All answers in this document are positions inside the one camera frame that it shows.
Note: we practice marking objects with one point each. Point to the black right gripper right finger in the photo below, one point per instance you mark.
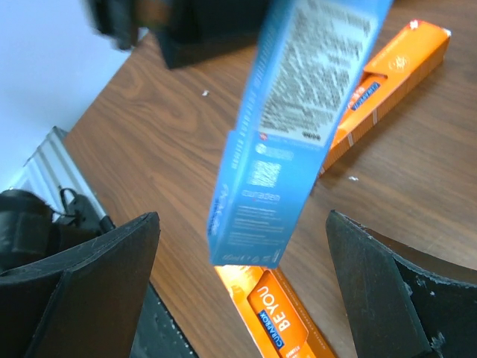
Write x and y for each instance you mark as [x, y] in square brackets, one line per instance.
[401, 302]

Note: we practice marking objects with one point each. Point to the blue toothpaste box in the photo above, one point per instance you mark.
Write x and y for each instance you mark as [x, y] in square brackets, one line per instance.
[310, 57]

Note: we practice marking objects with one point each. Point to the orange toothpaste box bottom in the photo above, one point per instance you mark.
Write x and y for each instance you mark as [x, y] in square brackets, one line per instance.
[274, 316]

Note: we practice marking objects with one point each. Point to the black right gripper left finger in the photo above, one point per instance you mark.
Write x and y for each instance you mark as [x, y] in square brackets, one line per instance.
[84, 301]

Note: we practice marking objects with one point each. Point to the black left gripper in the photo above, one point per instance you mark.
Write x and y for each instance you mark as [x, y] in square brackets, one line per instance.
[187, 31]

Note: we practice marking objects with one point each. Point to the orange toothpaste box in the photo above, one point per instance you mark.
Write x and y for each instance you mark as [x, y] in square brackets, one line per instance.
[389, 76]
[274, 316]

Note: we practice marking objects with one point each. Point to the aluminium frame rail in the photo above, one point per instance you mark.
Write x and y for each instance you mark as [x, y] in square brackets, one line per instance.
[51, 174]

